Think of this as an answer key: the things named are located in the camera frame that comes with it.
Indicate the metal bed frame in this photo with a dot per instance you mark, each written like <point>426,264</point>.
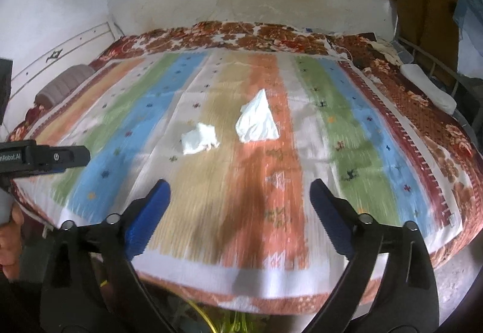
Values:
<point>415,47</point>

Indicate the grey pillow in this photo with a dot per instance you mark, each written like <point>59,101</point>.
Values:
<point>64,84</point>

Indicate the person's left hand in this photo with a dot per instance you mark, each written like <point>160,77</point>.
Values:
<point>9,246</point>

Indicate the blue plastic sheet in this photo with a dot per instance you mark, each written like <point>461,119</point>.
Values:
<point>471,16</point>

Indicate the white tissue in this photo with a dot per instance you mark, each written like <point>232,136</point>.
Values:
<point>258,121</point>
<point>200,138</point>

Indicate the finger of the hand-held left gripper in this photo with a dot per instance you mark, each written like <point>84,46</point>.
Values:
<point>62,157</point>

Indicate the white rolled cloth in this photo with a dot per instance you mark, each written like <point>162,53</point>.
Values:
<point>426,86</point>

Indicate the white bed headboard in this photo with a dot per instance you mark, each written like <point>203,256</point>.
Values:
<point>56,53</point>

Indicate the black panel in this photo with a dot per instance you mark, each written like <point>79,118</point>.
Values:
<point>4,91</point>

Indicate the striped snowflake blanket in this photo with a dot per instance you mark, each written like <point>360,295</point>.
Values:
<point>241,186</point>

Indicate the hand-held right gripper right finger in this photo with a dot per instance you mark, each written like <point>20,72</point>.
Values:
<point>332,219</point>

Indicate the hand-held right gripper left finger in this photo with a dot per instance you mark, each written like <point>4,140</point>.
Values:
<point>147,219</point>

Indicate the red floral bedspread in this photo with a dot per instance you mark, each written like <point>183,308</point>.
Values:
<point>445,144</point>

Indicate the white crumpled cloth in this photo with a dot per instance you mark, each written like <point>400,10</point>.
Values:
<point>381,48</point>

